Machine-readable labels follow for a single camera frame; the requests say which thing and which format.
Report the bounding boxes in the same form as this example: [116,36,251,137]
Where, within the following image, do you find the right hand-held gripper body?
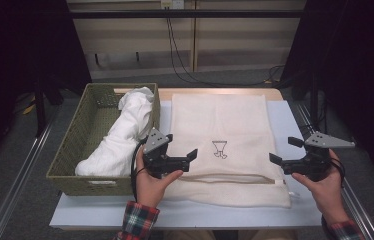
[281,131,356,183]

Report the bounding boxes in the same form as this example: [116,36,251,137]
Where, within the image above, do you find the black floor cables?
[301,98,330,134]

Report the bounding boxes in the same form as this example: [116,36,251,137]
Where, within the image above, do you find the white pillow insert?
[74,86,156,178]

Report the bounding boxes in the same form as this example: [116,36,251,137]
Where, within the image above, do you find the beige vertical wall post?
[190,0,200,73]

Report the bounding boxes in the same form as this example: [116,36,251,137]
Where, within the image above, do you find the black wall cable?
[164,6,287,87]

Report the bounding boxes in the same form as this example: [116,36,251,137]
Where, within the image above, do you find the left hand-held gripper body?
[142,127,190,180]

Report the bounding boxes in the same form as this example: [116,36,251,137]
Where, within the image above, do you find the person's left hand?
[135,149,185,209]

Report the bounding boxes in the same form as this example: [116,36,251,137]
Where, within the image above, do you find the green woven basket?
[45,82,161,197]

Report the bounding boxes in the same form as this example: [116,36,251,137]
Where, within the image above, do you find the black metal stand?
[32,75,48,138]
[309,69,321,128]

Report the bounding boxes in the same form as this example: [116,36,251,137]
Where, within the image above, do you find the left hand-held gripper black cable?
[130,136,148,203]

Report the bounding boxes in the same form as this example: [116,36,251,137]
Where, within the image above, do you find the person's right hand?
[291,149,350,225]

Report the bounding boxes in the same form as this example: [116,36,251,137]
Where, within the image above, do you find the cream pillowcase with line drawing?
[162,93,293,210]

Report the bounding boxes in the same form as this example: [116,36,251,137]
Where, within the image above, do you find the white wall socket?
[160,0,185,10]

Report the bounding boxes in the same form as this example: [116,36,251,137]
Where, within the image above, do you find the dark curtain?
[280,0,374,192]
[0,0,91,176]

